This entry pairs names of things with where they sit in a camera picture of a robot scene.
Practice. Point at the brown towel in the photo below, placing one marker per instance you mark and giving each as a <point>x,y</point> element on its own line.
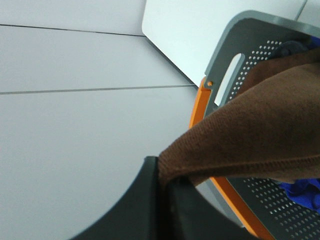
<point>270,130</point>

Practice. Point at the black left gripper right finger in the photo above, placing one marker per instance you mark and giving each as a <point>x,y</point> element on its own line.
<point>192,217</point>

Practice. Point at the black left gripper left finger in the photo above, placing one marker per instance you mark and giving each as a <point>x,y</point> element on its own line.
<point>135,215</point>

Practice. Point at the blue cloth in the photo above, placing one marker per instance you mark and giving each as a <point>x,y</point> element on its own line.
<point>305,192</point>

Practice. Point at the orange frame bar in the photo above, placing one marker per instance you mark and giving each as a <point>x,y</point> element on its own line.
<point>207,140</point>

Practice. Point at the grey perforated plastic basket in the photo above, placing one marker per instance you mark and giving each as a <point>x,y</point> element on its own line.
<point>261,205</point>

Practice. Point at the dark grey cloth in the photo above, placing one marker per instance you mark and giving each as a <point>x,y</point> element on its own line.
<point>288,48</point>

